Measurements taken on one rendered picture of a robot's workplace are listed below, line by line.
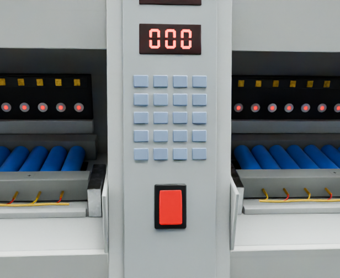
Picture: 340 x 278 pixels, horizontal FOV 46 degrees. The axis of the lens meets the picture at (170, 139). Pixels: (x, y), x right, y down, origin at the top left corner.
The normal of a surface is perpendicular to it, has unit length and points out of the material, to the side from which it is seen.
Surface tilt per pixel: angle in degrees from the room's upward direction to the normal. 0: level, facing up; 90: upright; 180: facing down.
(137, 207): 90
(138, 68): 90
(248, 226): 19
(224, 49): 90
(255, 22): 109
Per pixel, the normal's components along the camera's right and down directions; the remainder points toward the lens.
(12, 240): 0.02, -0.93
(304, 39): 0.07, 0.37
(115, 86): 0.07, 0.05
